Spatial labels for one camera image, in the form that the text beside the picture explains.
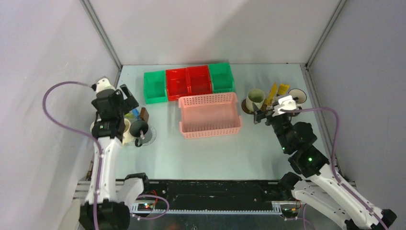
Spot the green toothpaste tube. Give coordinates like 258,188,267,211
125,112,134,119

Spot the light green mug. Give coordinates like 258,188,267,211
246,89,265,112

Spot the brown wooden toothbrush holder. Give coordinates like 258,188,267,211
139,107,149,122

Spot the cream mug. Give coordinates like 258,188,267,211
122,118,134,146

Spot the black mug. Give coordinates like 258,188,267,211
129,120,153,147

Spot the white mug dark rim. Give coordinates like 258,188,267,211
288,88,307,104

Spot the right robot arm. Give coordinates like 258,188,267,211
254,108,397,230

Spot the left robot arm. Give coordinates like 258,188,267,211
79,79,151,230

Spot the brown wooden oval tray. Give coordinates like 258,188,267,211
241,99,300,117

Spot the red bin with toothpaste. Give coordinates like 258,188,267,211
165,68,188,101

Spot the green bin with toothbrushes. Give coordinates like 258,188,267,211
144,70,168,104

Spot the pink perforated basket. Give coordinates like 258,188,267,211
178,92,243,139

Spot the green bin far right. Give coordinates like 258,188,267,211
208,63,235,93

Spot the red bin with holder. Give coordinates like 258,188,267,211
186,65,212,95

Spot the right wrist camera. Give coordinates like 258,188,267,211
272,94,298,117

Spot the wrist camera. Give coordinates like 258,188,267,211
272,94,298,117
90,76,116,93

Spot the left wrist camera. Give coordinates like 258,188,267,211
90,76,116,93

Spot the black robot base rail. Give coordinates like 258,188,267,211
133,180,304,213

